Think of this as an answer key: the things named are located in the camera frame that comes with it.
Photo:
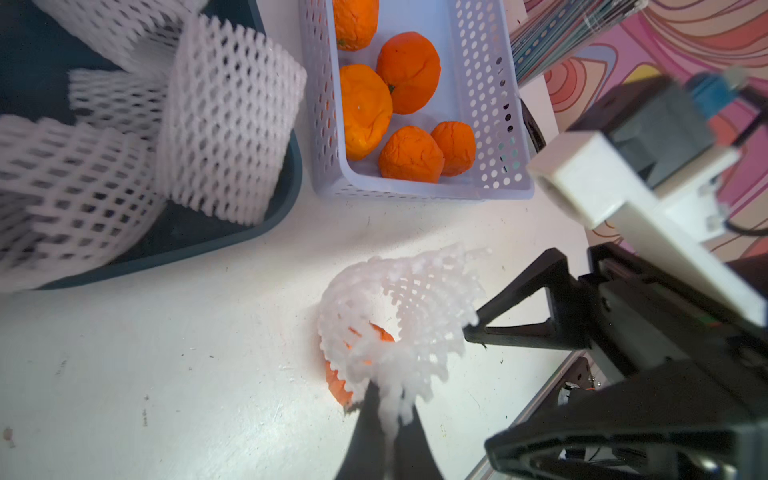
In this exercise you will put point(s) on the light blue plastic basket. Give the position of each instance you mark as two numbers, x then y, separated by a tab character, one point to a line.
478	87

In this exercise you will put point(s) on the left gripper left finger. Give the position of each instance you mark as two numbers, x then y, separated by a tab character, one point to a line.
366	454

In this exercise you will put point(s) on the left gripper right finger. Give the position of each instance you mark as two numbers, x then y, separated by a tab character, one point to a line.
413	458

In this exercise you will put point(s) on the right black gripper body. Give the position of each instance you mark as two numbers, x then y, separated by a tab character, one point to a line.
677	360

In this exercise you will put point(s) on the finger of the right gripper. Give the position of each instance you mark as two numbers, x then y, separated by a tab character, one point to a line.
590	439
544	307

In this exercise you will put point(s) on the dark teal plastic tub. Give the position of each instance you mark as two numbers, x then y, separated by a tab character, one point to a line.
36	54

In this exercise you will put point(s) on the cup of pencils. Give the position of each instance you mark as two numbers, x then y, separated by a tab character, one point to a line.
554	30

